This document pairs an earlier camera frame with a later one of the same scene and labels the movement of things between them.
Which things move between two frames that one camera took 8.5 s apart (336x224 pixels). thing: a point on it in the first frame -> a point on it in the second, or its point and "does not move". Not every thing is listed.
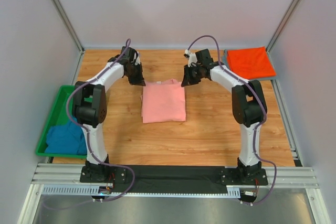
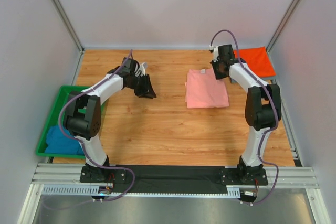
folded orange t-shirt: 250,63 does not move
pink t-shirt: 163,100 -> 203,90
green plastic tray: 59,115 does not move
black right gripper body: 189,74 -> 219,69
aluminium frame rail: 304,174 does not move
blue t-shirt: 66,139 does not move
